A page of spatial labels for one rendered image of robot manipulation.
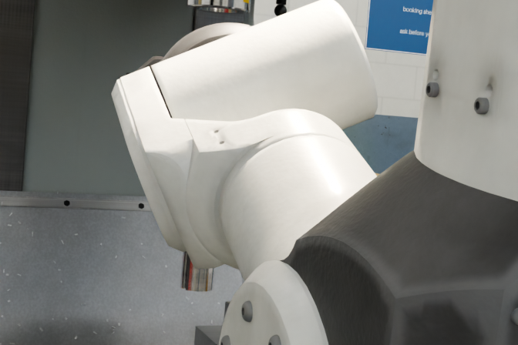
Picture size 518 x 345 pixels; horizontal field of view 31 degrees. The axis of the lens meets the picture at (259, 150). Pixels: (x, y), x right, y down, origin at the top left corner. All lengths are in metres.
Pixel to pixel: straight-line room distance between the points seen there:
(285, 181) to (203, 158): 0.05
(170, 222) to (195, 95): 0.07
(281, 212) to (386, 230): 0.15
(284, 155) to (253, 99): 0.09
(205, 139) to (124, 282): 0.66
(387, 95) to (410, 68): 0.22
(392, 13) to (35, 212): 4.64
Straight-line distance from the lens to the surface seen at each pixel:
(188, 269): 0.69
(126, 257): 1.04
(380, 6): 5.52
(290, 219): 0.32
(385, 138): 5.52
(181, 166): 0.38
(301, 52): 0.44
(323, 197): 0.32
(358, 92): 0.44
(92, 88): 1.05
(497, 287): 0.16
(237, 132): 0.37
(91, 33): 1.05
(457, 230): 0.17
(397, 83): 5.56
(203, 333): 0.85
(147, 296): 1.03
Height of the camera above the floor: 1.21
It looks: 3 degrees down
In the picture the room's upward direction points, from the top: 5 degrees clockwise
